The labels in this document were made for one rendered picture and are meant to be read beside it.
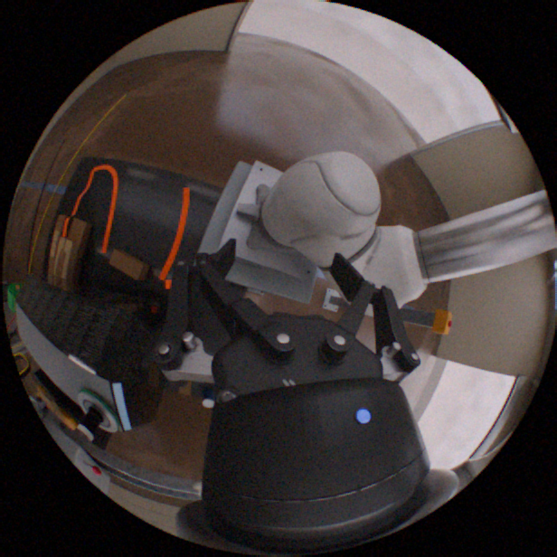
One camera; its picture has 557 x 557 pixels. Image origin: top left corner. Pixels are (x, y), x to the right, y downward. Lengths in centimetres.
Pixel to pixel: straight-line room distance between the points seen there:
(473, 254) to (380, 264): 16
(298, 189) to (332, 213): 6
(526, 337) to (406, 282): 602
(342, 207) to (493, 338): 589
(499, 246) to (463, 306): 576
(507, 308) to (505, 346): 99
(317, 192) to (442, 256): 22
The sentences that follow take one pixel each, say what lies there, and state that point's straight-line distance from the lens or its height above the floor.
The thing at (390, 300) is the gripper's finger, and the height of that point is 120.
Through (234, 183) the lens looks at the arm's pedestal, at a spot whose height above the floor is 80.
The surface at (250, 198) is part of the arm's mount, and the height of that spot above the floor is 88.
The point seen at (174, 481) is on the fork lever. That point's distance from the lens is 62.
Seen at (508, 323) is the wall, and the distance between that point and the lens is 607.
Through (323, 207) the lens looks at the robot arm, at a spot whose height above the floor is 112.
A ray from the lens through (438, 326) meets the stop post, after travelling 102.
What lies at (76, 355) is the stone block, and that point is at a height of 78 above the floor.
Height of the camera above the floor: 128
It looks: 69 degrees down
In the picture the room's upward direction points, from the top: 92 degrees clockwise
